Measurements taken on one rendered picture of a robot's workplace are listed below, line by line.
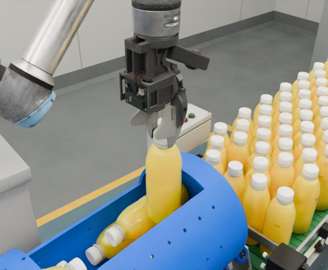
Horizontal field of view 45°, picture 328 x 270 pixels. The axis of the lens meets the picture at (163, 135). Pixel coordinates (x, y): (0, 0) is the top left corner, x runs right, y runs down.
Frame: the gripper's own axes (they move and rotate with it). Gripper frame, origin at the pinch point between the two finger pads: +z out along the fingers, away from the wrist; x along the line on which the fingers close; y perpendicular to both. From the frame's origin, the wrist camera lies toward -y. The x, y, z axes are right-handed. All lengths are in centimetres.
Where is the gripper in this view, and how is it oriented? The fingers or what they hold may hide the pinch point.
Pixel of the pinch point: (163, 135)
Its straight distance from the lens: 74.6
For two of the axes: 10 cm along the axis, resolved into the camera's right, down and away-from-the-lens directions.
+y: -7.0, 3.8, -6.1
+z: -0.2, 8.4, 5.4
